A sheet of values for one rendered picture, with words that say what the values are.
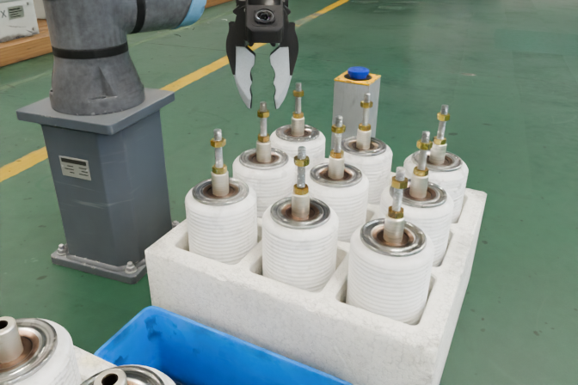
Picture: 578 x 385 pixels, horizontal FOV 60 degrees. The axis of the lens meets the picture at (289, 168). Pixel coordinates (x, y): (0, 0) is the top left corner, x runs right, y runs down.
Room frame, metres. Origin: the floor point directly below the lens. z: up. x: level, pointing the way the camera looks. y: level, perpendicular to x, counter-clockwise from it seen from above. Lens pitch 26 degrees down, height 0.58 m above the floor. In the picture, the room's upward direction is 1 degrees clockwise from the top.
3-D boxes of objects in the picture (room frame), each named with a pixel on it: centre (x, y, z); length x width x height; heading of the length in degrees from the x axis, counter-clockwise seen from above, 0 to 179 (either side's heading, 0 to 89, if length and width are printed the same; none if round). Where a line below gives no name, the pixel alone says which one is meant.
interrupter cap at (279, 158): (0.70, 0.04, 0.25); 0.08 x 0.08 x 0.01
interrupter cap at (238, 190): (0.59, 0.09, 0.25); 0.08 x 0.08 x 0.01
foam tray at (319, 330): (0.65, -0.07, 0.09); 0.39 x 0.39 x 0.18; 64
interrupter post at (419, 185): (0.59, -0.17, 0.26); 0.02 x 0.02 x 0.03
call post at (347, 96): (0.94, -0.13, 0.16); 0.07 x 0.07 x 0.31; 64
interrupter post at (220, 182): (0.59, 0.09, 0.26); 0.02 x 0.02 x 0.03
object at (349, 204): (0.65, -0.07, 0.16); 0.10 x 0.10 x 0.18
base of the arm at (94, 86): (0.82, 0.33, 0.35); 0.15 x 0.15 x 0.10
